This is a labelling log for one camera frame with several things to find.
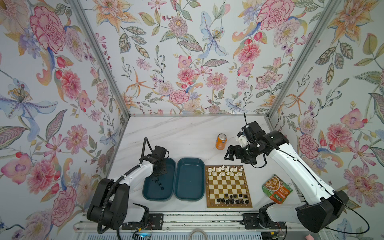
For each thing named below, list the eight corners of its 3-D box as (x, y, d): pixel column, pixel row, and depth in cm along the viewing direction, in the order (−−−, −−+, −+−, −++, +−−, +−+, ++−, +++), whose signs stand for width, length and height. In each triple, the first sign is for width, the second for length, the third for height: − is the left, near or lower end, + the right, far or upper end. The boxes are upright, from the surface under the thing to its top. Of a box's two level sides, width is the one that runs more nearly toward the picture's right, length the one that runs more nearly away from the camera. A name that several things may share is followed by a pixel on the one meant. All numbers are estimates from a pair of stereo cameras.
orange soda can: (216, 150, 102) (218, 140, 94) (215, 142, 106) (217, 133, 98) (224, 150, 102) (227, 140, 94) (223, 142, 106) (226, 133, 98)
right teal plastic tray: (173, 201, 81) (172, 198, 77) (176, 161, 97) (175, 157, 92) (206, 201, 81) (206, 198, 77) (203, 161, 97) (204, 157, 92)
